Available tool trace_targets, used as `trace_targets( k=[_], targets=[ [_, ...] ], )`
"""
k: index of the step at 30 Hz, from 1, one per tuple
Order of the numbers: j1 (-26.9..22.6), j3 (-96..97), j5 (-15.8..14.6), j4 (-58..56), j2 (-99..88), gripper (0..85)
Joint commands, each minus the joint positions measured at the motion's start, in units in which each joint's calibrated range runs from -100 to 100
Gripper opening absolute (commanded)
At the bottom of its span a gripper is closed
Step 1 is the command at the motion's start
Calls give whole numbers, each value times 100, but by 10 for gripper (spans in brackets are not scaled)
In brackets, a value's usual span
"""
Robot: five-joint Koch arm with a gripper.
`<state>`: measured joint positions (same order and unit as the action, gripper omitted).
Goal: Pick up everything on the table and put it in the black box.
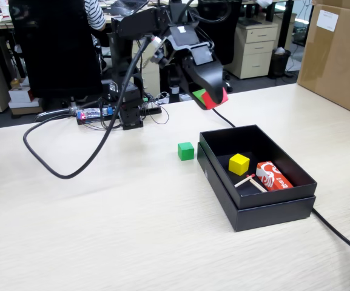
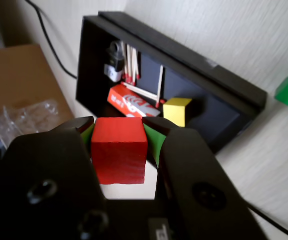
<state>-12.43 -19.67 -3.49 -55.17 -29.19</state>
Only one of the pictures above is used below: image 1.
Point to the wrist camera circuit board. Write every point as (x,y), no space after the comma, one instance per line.
(158,57)

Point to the large black office chair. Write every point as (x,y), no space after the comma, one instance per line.
(56,45)

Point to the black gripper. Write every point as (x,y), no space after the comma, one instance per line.
(187,42)

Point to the controller board with red LED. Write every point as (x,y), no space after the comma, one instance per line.
(92,113)

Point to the red and white matchbox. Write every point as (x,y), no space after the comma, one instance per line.
(273,177)

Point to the person in striped shirt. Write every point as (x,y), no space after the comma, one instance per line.
(96,12)

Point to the beige three-drawer cabinet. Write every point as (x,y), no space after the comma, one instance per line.
(253,48)

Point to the black swivel office chair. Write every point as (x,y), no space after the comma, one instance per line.
(223,30)

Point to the wooden matchstick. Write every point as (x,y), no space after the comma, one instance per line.
(257,184)
(244,181)

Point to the green wooden cube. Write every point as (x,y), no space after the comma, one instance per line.
(186,151)

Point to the black laptop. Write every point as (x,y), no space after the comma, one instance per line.
(126,6)

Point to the flat white box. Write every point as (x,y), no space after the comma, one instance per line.
(26,104)

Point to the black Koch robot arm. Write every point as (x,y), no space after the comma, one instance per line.
(123,54)

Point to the black pole with white bands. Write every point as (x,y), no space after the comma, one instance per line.
(174,91)

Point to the red wooden cube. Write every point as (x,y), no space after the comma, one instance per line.
(208,101)

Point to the small white carton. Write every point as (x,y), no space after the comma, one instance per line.
(20,94)

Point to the yellow wooden cube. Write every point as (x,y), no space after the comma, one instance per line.
(239,165)

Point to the large brown cardboard box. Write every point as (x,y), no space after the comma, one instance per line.
(338,60)

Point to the black cardboard box lid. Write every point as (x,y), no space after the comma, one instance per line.
(271,217)

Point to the black cardboard box tray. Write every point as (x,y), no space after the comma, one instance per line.
(277,198)

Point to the black trash bin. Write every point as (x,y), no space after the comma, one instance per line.
(279,63)

